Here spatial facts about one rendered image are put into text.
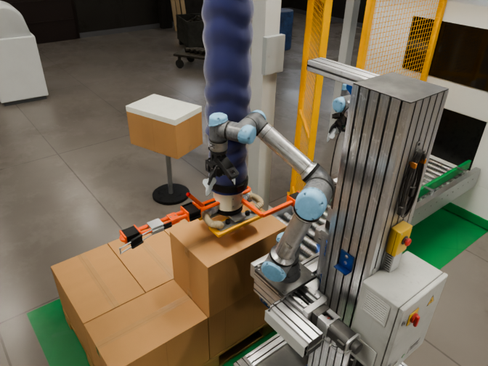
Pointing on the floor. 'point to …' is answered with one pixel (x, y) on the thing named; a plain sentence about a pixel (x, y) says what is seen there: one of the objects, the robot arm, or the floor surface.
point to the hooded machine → (19, 60)
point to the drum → (286, 26)
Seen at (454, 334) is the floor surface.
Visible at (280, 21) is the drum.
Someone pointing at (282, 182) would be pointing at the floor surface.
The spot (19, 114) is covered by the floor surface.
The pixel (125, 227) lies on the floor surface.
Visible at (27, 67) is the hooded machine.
